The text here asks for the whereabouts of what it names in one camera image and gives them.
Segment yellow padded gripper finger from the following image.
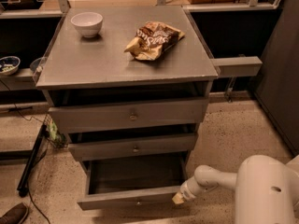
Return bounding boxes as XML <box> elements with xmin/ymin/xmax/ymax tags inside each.
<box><xmin>172</xmin><ymin>192</ymin><xmax>185</xmax><ymax>204</ymax></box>

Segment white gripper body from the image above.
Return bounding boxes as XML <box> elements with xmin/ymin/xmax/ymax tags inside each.
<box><xmin>180</xmin><ymin>177</ymin><xmax>203</xmax><ymax>201</ymax></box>

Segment grey bottom drawer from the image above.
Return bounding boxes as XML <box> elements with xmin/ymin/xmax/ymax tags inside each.
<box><xmin>78</xmin><ymin>152</ymin><xmax>187</xmax><ymax>210</ymax></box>

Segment grey drawer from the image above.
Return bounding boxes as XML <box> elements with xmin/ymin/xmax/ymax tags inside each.
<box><xmin>68</xmin><ymin>133</ymin><xmax>198</xmax><ymax>161</ymax></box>
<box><xmin>50</xmin><ymin>97</ymin><xmax>208</xmax><ymax>133</ymax></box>
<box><xmin>78</xmin><ymin>152</ymin><xmax>187</xmax><ymax>210</ymax></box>

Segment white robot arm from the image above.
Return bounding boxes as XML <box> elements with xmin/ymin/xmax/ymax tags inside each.
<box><xmin>173</xmin><ymin>155</ymin><xmax>299</xmax><ymax>224</ymax></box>

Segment grey middle drawer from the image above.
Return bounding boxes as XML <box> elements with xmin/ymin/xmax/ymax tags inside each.
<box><xmin>68</xmin><ymin>133</ymin><xmax>198</xmax><ymax>161</ymax></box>

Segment grey drawer cabinet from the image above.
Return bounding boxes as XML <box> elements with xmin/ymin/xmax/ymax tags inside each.
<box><xmin>35</xmin><ymin>5</ymin><xmax>220</xmax><ymax>173</ymax></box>

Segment grey top drawer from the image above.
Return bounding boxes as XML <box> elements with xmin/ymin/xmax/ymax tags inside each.
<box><xmin>50</xmin><ymin>97</ymin><xmax>208</xmax><ymax>133</ymax></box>

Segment grey side shelf right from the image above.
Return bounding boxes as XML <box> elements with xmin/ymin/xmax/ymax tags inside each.
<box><xmin>211</xmin><ymin>56</ymin><xmax>263</xmax><ymax>77</ymax></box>

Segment grey side shelf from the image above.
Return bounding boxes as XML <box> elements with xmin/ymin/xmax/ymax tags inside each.
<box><xmin>0</xmin><ymin>68</ymin><xmax>36</xmax><ymax>91</ymax></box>
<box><xmin>211</xmin><ymin>56</ymin><xmax>263</xmax><ymax>77</ymax></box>

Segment black bar on floor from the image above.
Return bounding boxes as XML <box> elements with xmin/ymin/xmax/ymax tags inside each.
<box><xmin>17</xmin><ymin>124</ymin><xmax>47</xmax><ymax>197</ymax></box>

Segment brown chip bag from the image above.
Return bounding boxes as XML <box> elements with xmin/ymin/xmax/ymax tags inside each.
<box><xmin>124</xmin><ymin>21</ymin><xmax>185</xmax><ymax>61</ymax></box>

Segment dark shoe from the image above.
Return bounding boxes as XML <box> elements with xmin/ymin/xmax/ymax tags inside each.
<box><xmin>0</xmin><ymin>203</ymin><xmax>29</xmax><ymax>224</ymax></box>

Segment white ceramic bowl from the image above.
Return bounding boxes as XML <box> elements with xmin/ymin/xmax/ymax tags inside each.
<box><xmin>71</xmin><ymin>12</ymin><xmax>103</xmax><ymax>37</ymax></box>

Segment clear glass bowl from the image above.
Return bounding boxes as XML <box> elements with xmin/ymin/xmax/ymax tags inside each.
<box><xmin>30</xmin><ymin>57</ymin><xmax>47</xmax><ymax>73</ymax></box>

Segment grey side shelf left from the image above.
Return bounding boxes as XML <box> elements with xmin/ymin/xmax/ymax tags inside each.
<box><xmin>0</xmin><ymin>68</ymin><xmax>36</xmax><ymax>91</ymax></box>

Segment wire basket green contents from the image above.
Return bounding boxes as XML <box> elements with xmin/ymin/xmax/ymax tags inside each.
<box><xmin>44</xmin><ymin>114</ymin><xmax>67</xmax><ymax>148</ymax></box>

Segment black floor cable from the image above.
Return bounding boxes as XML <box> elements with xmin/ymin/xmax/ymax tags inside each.
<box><xmin>0</xmin><ymin>77</ymin><xmax>52</xmax><ymax>224</ymax></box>

